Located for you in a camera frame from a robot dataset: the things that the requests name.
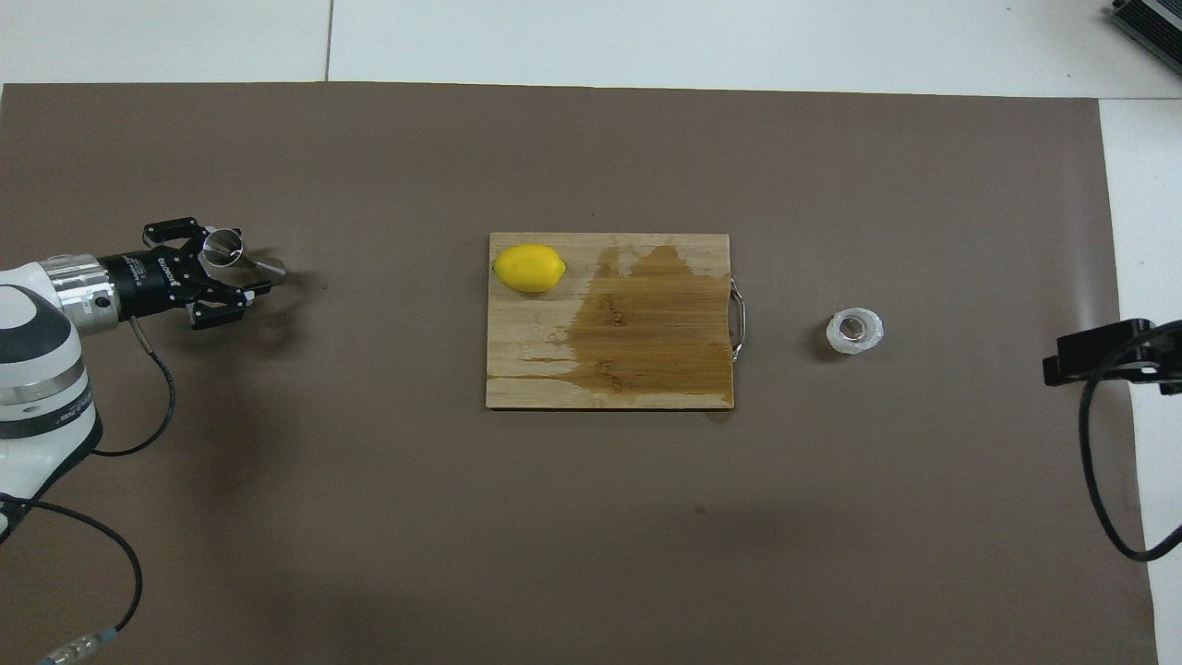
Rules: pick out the steel double jigger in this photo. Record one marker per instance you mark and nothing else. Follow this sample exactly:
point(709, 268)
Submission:
point(224, 247)

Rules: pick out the wooden cutting board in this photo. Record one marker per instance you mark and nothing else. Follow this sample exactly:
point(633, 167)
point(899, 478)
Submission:
point(646, 351)

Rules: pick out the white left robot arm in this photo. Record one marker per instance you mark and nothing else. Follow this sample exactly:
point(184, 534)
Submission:
point(32, 369)

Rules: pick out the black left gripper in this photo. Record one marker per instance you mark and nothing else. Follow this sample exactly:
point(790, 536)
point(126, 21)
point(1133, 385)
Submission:
point(148, 277)

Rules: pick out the yellow lemon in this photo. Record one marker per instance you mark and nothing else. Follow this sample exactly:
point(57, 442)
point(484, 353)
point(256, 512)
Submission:
point(528, 268)

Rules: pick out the grey ribbed device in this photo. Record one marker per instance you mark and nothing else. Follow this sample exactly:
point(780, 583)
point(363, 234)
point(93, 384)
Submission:
point(1150, 28)

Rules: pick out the brown paper table mat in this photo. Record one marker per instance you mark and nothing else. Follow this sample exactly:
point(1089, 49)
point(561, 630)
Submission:
point(369, 517)

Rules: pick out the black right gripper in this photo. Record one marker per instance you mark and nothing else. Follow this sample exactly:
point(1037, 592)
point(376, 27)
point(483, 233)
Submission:
point(1168, 360)

